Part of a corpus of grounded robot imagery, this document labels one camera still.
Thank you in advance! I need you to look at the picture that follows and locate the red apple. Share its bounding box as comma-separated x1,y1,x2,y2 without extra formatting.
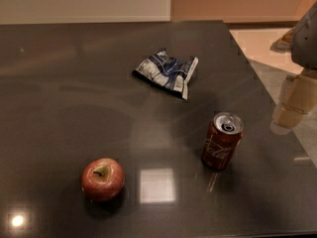
80,158,125,202

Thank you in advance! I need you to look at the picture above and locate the red coke can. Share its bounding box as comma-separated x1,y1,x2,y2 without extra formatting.
201,112,244,171

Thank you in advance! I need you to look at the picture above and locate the blue white chip bag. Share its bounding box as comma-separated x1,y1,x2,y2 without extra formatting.
134,49,199,99

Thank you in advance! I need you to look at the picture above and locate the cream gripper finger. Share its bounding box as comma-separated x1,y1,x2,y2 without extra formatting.
271,68,317,129

